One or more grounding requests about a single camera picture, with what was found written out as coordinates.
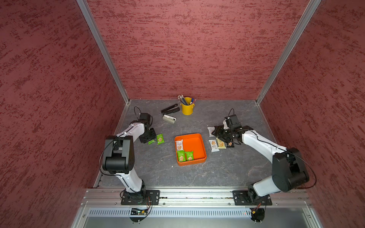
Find aluminium front rail frame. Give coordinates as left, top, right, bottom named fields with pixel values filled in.
left=72, top=187, right=322, bottom=228

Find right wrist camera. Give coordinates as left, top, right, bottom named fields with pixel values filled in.
left=223, top=115, right=242, bottom=130

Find orange plastic storage tray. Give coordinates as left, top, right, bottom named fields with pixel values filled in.
left=175, top=134, right=207, bottom=166

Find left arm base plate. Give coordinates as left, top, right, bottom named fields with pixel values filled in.
left=120, top=190, right=160, bottom=206

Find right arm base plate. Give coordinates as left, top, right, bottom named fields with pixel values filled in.
left=232, top=191, right=272, bottom=206

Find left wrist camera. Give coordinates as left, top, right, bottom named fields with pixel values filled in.
left=138, top=113, right=153, bottom=129

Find white pink cookie packet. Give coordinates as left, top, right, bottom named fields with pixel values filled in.
left=207, top=127, right=215, bottom=137

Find white red cookie packet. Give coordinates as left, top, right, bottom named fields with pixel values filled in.
left=175, top=140, right=183, bottom=152

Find black cookie packet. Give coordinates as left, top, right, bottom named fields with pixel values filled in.
left=226, top=142, right=234, bottom=148

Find yellow pen cup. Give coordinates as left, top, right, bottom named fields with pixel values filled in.
left=181, top=97, right=195, bottom=116

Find yellow cookie packet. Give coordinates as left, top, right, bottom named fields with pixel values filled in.
left=216, top=138, right=226, bottom=149

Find pens in cup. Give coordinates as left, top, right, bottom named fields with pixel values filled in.
left=178, top=95, right=195, bottom=105

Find white cookie packet front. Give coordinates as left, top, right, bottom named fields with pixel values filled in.
left=209, top=140, right=220, bottom=153

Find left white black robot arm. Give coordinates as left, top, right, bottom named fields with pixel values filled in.
left=99, top=120, right=147, bottom=200

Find black stapler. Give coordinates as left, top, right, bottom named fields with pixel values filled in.
left=161, top=104, right=180, bottom=115

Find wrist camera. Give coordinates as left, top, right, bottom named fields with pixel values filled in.
left=138, top=113, right=153, bottom=129
left=223, top=115, right=242, bottom=130

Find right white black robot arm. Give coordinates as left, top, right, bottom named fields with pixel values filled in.
left=212, top=125, right=310, bottom=201

